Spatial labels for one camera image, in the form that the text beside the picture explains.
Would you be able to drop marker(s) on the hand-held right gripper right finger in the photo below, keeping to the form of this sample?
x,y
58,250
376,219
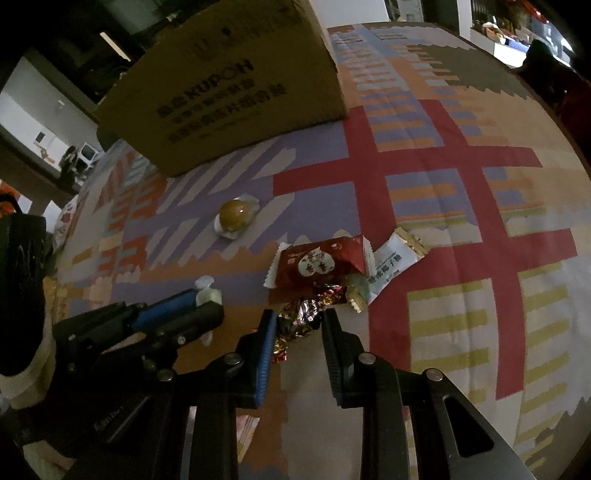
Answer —
x,y
334,364

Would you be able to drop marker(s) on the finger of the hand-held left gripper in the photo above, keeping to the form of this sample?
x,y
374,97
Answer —
x,y
166,309
198,321

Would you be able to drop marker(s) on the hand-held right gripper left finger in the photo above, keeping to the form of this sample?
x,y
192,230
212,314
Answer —
x,y
264,364

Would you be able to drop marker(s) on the white candy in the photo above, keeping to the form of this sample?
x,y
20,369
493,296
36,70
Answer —
x,y
208,295

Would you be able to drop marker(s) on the candy wrappers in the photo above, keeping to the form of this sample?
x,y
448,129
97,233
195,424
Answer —
x,y
302,318

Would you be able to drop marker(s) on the brown cardboard box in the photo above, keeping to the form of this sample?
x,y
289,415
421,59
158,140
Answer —
x,y
231,92

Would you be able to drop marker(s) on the small pale green packet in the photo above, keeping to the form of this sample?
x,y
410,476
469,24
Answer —
x,y
358,293

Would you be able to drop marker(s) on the red packet with white heart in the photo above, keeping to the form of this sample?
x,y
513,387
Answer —
x,y
314,267

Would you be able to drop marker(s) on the brown egg in clear wrap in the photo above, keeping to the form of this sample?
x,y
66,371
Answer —
x,y
238,214

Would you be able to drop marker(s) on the white green snack packet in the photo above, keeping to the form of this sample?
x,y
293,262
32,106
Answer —
x,y
392,258

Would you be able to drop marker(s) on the small white shelf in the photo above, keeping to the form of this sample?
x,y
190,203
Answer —
x,y
85,154

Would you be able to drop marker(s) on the patterned tablecloth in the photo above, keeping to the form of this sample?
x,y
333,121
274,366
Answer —
x,y
461,184

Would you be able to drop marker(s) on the white television cabinet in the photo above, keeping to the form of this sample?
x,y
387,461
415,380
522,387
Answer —
x,y
498,50

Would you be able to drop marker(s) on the chair with red garment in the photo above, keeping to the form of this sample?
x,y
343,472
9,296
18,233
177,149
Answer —
x,y
554,74

